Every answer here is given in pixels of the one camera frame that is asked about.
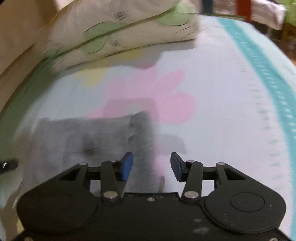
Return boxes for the grey sweatpants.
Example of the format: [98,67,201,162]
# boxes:
[23,111,164,194]

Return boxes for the floral white bed blanket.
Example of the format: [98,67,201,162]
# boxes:
[1,16,295,240]

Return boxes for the wooden headboard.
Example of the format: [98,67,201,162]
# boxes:
[0,0,77,77]

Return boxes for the cream leaf-print pillow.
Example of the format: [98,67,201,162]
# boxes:
[34,1,199,73]

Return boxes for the grey plaid cloth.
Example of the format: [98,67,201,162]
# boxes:
[250,0,287,30]

